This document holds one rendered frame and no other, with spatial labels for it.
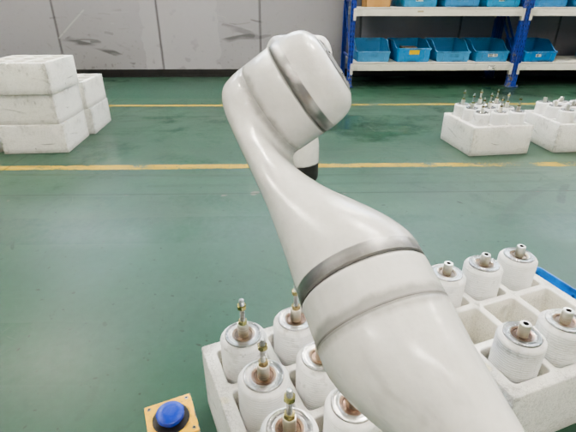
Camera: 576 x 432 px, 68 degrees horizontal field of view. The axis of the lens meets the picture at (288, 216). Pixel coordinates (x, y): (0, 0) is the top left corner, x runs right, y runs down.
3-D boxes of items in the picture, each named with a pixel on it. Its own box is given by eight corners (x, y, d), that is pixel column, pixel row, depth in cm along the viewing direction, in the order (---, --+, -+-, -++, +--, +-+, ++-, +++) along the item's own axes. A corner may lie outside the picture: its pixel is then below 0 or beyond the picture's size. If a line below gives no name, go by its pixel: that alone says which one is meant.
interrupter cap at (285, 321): (275, 330, 89) (275, 327, 89) (280, 307, 96) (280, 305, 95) (311, 333, 88) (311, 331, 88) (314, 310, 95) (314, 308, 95)
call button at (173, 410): (188, 427, 62) (186, 417, 61) (159, 436, 61) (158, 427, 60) (182, 405, 66) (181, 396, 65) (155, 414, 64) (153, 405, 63)
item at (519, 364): (536, 406, 93) (560, 345, 85) (501, 420, 90) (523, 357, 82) (502, 375, 101) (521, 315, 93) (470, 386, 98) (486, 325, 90)
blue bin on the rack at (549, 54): (500, 57, 505) (504, 37, 496) (531, 56, 506) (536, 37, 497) (522, 62, 461) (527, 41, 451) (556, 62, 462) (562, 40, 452)
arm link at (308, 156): (255, 153, 79) (254, 120, 76) (315, 152, 80) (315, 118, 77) (255, 171, 71) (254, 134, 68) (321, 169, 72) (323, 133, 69)
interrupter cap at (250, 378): (241, 364, 81) (241, 362, 81) (280, 358, 82) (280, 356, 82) (244, 397, 74) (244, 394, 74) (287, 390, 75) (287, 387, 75)
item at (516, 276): (530, 315, 120) (547, 261, 112) (503, 323, 117) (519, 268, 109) (503, 295, 128) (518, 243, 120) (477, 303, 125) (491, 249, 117)
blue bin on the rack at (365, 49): (348, 57, 504) (349, 37, 494) (380, 57, 505) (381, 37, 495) (356, 62, 459) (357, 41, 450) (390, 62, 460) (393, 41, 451)
